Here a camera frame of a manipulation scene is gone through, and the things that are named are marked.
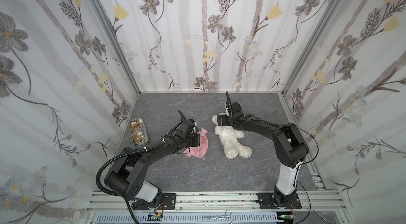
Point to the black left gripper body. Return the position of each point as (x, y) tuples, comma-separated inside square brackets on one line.
[(185, 125)]

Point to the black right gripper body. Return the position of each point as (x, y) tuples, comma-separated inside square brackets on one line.
[(232, 110)]

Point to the white plush teddy bear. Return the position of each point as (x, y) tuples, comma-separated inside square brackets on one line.
[(229, 138)]

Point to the pink fleece teddy hoodie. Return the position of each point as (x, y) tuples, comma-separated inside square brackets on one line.
[(201, 150)]

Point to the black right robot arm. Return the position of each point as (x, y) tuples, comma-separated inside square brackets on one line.
[(290, 147)]

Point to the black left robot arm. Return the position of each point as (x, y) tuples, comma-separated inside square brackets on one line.
[(124, 175)]

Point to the clear tray with small parts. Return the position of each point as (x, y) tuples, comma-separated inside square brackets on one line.
[(138, 133)]

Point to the steel scissors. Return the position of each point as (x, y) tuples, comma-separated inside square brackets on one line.
[(226, 217)]

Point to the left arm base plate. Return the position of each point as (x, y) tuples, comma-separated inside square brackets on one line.
[(163, 201)]

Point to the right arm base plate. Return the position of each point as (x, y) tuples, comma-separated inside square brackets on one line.
[(268, 201)]

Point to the aluminium mounting rail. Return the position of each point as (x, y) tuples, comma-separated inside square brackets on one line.
[(318, 207)]

